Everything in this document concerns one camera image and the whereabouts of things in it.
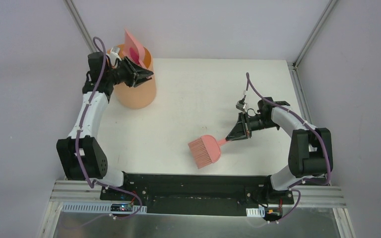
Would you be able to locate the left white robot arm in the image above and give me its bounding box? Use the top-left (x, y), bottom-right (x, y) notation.
top-left (56, 52), bottom-right (153, 201)

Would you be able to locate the magenta paper scrap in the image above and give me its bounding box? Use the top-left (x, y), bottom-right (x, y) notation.
top-left (129, 48), bottom-right (141, 65)

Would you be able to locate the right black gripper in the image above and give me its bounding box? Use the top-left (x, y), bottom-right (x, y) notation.
top-left (226, 111), bottom-right (278, 141)

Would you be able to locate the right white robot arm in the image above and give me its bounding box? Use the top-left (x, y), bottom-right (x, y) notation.
top-left (225, 97), bottom-right (332, 203)

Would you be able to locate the white cable duct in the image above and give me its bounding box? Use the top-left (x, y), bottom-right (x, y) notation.
top-left (61, 202), bottom-right (147, 215)
top-left (246, 207), bottom-right (265, 218)

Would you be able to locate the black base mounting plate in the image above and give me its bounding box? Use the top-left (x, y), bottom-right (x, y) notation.
top-left (100, 173), bottom-right (301, 217)

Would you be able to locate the orange plastic bucket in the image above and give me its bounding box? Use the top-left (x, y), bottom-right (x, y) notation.
top-left (112, 47), bottom-right (157, 109)

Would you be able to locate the pink plastic dustpan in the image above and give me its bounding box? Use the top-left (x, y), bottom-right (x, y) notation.
top-left (123, 29), bottom-right (146, 68)

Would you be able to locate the left white cable duct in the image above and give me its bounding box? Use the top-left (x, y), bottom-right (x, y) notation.
top-left (61, 202), bottom-right (147, 215)

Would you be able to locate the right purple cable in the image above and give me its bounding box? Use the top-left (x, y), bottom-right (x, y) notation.
top-left (246, 72), bottom-right (332, 227)

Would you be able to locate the right white cable duct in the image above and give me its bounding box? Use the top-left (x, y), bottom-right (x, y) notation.
top-left (246, 207), bottom-right (265, 218)

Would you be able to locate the pink hand brush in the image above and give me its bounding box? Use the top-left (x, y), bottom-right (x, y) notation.
top-left (188, 135), bottom-right (228, 169)

